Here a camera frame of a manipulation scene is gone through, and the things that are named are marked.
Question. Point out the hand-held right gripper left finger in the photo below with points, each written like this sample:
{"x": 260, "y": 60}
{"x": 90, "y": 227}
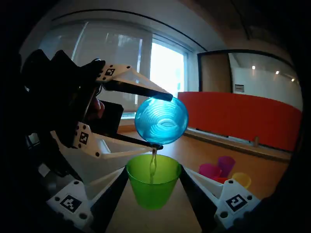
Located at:
{"x": 78, "y": 194}

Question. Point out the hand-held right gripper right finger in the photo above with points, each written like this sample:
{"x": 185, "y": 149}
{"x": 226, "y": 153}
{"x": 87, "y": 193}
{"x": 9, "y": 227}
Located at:
{"x": 233, "y": 194}

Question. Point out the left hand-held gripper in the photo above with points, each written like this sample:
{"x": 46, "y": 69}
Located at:
{"x": 60, "y": 97}

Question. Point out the blue plastic cup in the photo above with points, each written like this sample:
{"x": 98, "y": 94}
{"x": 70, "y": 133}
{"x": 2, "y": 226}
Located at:
{"x": 161, "y": 120}

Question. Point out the green plastic cup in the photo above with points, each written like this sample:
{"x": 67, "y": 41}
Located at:
{"x": 153, "y": 182}

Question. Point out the person's left hand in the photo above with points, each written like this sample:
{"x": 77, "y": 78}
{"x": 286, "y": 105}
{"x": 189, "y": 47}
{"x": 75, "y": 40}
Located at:
{"x": 95, "y": 106}

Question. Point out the yellow plastic cup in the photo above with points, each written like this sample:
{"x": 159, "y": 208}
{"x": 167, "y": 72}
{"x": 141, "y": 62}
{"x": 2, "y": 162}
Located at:
{"x": 242, "y": 179}

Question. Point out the red plastic cup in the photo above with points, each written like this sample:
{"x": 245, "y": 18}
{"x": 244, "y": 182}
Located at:
{"x": 220, "y": 180}

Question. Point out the purple plastic cup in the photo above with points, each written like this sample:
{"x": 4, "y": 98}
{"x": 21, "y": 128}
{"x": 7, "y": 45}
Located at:
{"x": 226, "y": 165}

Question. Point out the pink plastic cup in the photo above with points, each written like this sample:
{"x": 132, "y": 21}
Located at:
{"x": 209, "y": 170}

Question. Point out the red desk screen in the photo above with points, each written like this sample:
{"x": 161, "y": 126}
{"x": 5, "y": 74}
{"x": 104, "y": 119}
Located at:
{"x": 243, "y": 116}

